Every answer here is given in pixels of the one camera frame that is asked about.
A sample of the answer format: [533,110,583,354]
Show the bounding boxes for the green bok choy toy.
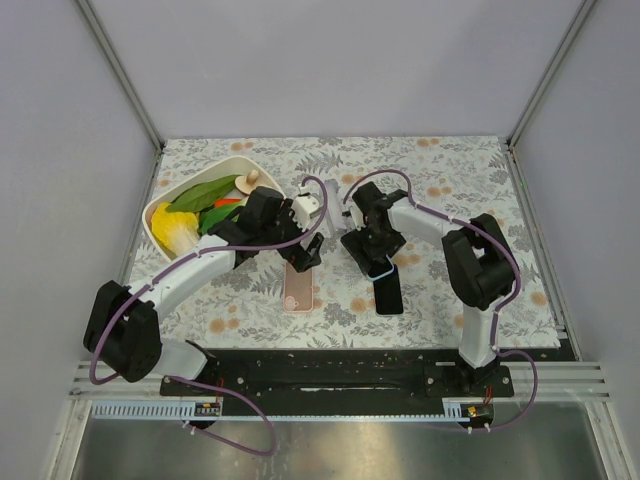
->
[198,200,246,236]

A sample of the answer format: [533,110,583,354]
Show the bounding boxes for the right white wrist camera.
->
[342,205,365,231]

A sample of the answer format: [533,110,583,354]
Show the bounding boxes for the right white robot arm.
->
[341,182,520,389]

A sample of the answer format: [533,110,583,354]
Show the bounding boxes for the black phone blue case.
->
[367,262,397,283]

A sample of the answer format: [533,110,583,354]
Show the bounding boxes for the yellow cabbage toy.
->
[151,202,200,256]

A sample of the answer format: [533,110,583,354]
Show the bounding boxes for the aluminium frame rail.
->
[73,0,165,154]

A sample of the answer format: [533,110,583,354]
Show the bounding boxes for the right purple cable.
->
[342,168,540,435]

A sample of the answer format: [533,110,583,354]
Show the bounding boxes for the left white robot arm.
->
[83,187,328,385]

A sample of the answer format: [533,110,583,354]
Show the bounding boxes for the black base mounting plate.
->
[160,349,514,418]

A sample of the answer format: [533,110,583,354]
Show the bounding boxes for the green leaf toy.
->
[166,174,238,213]

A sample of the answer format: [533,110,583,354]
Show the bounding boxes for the cream oval plastic tray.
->
[142,156,282,262]

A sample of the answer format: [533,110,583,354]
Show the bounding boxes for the floral patterned table mat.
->
[154,136,559,349]

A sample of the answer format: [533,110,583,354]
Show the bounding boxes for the pink phone case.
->
[283,263,314,313]

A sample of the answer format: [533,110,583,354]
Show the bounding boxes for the beige mushroom toy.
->
[235,169,261,195]

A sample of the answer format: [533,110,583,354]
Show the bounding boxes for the white slotted cable duct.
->
[91,400,222,421]

